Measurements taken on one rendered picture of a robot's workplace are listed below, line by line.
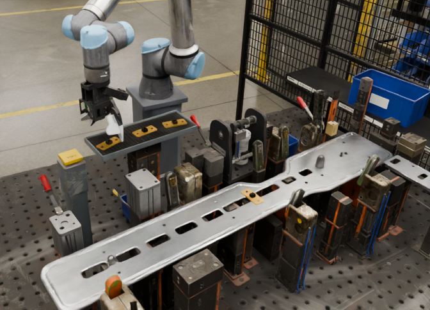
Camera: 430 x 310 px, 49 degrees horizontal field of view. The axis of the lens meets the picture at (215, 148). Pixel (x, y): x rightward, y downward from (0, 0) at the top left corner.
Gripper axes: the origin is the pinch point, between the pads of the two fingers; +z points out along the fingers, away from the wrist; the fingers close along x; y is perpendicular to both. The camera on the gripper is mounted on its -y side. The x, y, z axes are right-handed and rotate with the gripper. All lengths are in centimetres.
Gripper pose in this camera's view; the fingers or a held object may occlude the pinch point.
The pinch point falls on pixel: (107, 133)
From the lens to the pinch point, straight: 155.8
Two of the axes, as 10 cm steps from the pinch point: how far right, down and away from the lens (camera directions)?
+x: 7.9, 3.7, -4.9
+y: -6.1, 4.0, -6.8
